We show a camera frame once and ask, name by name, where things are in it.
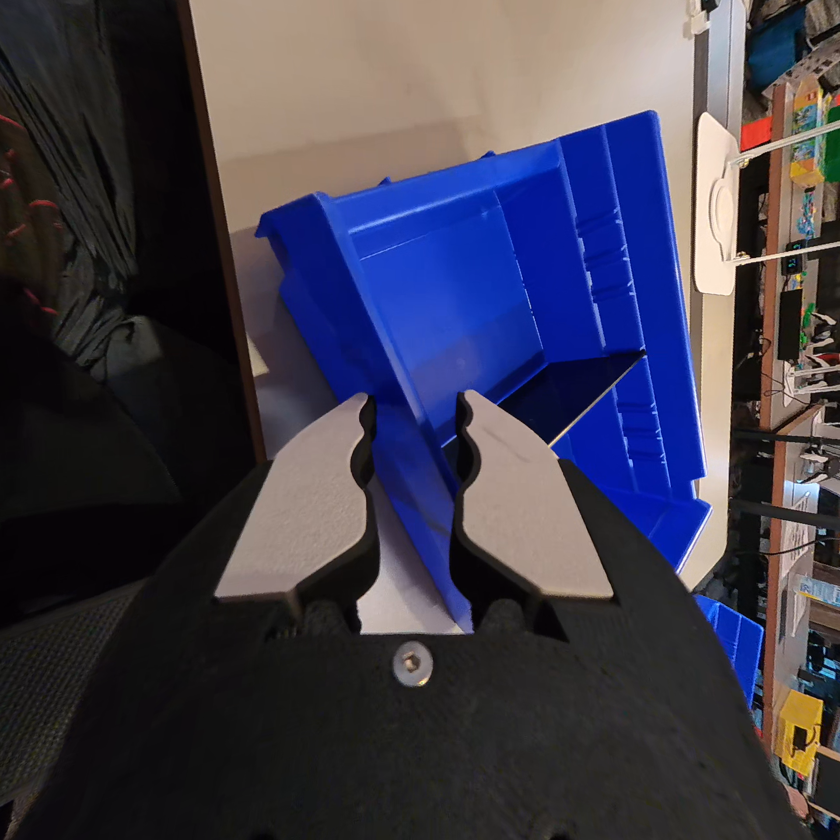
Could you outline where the person's dark clothing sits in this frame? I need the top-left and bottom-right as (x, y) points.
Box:
(0, 0), (266, 631)

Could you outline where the colourful toy box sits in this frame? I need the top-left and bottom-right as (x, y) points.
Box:
(791, 79), (840, 188)

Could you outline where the wooden background shelf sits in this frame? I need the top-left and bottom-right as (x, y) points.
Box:
(761, 66), (840, 840)

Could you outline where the large blue plastic bin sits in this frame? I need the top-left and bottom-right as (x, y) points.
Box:
(255, 109), (714, 636)

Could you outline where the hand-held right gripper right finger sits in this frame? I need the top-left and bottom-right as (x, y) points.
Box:
(450, 390), (616, 603)

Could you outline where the grey mesh chair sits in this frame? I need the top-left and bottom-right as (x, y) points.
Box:
(0, 577), (152, 808)

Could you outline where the white lamp base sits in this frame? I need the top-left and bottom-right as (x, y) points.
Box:
(694, 112), (840, 298)

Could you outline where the small yellow box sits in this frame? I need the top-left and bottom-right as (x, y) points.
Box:
(774, 689), (825, 777)

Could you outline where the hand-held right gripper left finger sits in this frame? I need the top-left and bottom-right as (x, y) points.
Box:
(213, 391), (383, 613)

